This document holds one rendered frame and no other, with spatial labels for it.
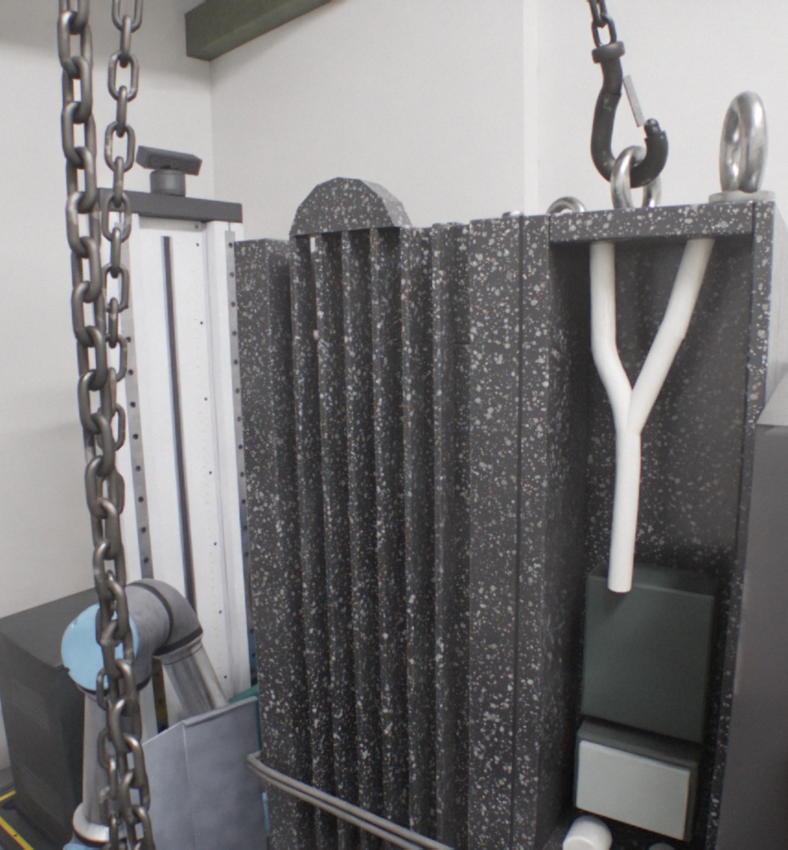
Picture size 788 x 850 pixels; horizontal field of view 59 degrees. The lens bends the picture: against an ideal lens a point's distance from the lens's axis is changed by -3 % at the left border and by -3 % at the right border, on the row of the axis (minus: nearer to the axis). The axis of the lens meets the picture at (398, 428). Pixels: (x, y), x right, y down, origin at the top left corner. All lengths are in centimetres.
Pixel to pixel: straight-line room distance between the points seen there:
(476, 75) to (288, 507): 156
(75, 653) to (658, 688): 87
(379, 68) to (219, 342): 108
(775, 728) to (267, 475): 44
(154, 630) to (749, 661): 95
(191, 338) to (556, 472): 115
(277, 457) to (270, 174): 209
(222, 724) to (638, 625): 58
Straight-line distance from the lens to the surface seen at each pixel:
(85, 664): 120
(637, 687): 60
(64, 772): 182
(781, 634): 44
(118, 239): 40
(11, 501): 268
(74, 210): 32
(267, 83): 275
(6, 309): 262
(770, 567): 42
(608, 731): 63
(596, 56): 63
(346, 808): 73
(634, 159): 64
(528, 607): 55
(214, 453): 164
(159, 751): 95
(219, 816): 105
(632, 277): 59
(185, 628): 130
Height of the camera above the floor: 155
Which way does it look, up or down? 10 degrees down
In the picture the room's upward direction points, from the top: 1 degrees counter-clockwise
